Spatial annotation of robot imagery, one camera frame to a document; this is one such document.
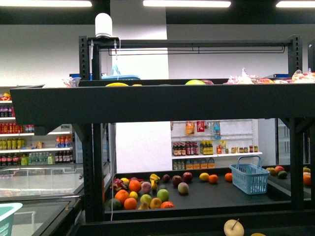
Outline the light blue shopping basket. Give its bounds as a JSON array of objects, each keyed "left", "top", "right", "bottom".
[{"left": 0, "top": 203, "right": 23, "bottom": 236}]

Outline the white sauce bottle shelf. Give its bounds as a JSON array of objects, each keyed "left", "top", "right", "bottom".
[{"left": 171, "top": 119, "right": 262, "bottom": 170}]

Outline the far lemon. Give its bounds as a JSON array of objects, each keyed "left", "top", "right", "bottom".
[{"left": 199, "top": 173, "right": 209, "bottom": 182}]

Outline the far dark red apple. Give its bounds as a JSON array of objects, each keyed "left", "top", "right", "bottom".
[{"left": 172, "top": 175, "right": 183, "bottom": 188}]

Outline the far peach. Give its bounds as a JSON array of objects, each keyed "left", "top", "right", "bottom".
[{"left": 178, "top": 182, "right": 189, "bottom": 195}]

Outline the far green apple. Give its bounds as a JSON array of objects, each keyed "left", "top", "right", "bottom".
[{"left": 157, "top": 189, "right": 169, "bottom": 202}]

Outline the small blue basket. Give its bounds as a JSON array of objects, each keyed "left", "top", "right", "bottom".
[{"left": 229, "top": 155, "right": 270, "bottom": 195}]

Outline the white pear with stem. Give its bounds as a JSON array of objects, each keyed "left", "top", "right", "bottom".
[{"left": 223, "top": 219, "right": 245, "bottom": 236}]

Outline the glass top freezer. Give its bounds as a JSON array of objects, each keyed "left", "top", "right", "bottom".
[{"left": 0, "top": 164, "right": 84, "bottom": 236}]

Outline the yellow orange apple back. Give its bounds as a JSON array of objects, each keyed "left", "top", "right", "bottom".
[{"left": 251, "top": 233, "right": 266, "bottom": 236}]

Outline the black shelf frame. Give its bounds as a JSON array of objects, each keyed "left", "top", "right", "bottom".
[{"left": 10, "top": 35, "right": 315, "bottom": 236}]

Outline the white dome camera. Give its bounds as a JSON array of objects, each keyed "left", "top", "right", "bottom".
[{"left": 95, "top": 13, "right": 113, "bottom": 38}]

